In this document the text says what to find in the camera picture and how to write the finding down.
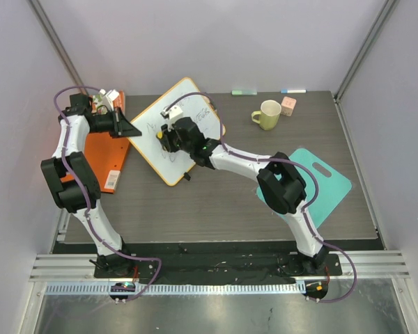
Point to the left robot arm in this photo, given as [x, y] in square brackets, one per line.
[72, 182]

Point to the whiteboard with orange frame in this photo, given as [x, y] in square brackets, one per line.
[171, 167]

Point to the blue marker pen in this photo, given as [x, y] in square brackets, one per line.
[296, 91]

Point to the orange illustrated book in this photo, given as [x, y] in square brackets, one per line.
[118, 103]

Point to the green eraser bar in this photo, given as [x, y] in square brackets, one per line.
[243, 92]

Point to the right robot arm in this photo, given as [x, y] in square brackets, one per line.
[279, 181]

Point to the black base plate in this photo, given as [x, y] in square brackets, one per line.
[215, 263]

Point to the white slotted cable duct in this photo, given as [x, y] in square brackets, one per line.
[122, 288]

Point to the pink cube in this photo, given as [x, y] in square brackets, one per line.
[287, 106]

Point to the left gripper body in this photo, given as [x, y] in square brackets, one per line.
[109, 124]

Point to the small box behind whiteboard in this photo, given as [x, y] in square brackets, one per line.
[210, 102]

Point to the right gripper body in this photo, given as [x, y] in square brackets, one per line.
[168, 140]

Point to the orange folder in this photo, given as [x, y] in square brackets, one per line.
[106, 156]

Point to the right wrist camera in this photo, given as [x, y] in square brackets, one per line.
[172, 115]

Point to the yellow-green mug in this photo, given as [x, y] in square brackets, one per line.
[268, 115]

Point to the teal cutting board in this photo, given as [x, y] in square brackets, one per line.
[333, 187]

